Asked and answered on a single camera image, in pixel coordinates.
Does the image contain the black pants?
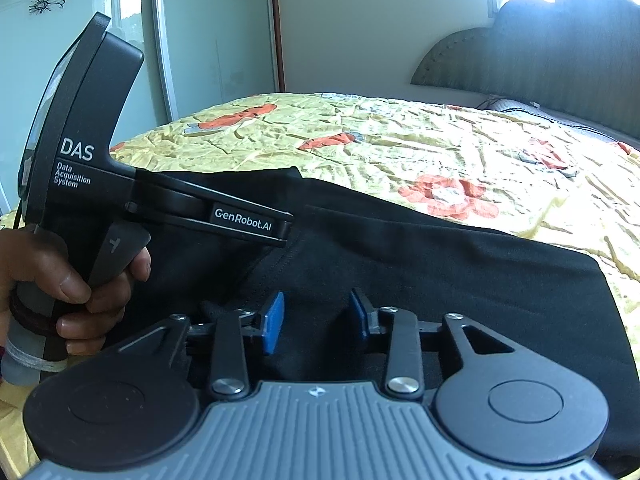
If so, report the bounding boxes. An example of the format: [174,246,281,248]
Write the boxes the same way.
[45,164,634,479]

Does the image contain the grey padded headboard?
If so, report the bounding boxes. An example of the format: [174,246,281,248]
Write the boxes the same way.
[410,0,640,135]

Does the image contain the yellow printed blanket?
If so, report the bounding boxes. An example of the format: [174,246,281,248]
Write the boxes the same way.
[0,91,640,480]

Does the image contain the brown wooden door frame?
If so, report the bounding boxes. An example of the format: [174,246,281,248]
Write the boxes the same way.
[267,0,287,94]

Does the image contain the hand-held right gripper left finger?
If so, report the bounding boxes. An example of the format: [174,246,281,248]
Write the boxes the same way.
[113,291,286,397]

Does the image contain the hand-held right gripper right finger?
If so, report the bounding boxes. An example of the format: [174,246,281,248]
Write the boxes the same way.
[348,287,516,402]

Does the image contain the grey pillow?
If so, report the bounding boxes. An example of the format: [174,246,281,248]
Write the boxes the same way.
[475,94,640,152]

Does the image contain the person's left hand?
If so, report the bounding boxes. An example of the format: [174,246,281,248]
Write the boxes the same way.
[0,227,152,357]

